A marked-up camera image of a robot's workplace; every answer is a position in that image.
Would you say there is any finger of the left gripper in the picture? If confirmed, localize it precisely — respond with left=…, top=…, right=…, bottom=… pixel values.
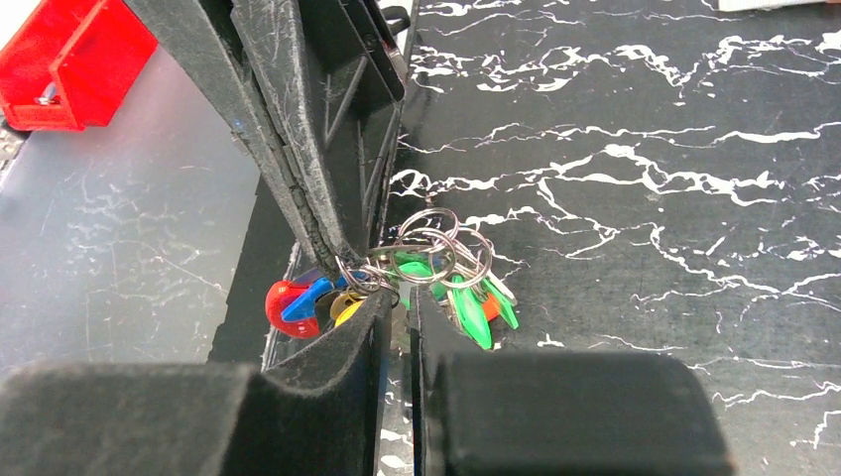
left=232, top=1, right=405, bottom=263
left=127, top=0, right=339, bottom=277

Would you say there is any metal key organizer red handle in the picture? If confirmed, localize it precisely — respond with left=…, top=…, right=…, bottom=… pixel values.
left=264, top=207, right=515, bottom=339

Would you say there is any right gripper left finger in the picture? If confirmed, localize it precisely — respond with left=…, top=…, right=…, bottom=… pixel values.
left=1, top=292, right=392, bottom=475

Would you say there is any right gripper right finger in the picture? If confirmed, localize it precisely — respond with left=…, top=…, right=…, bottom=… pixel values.
left=409, top=287, right=736, bottom=475

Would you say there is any green key tag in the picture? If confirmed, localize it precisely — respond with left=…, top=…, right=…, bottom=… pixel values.
left=447, top=274, right=520, bottom=350

